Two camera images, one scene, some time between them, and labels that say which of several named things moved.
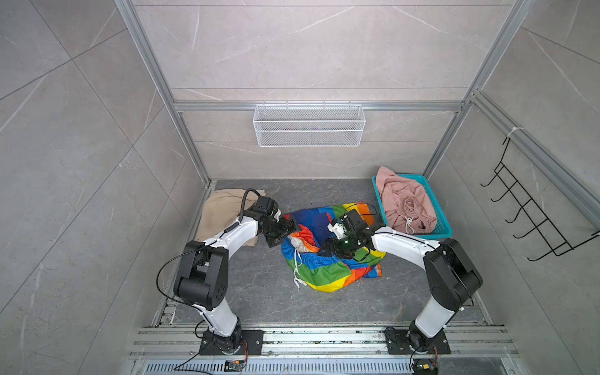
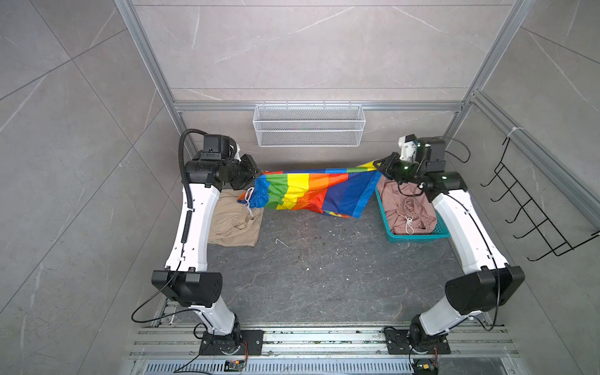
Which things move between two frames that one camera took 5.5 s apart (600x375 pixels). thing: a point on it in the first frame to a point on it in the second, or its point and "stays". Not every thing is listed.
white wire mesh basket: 313,126 stays
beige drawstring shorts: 222,206 stays
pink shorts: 407,208 stays
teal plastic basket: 444,229 stays
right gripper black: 336,251 to 392,160
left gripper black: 287,230 to 249,170
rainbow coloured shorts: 332,273 to 344,191
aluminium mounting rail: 322,343 stays
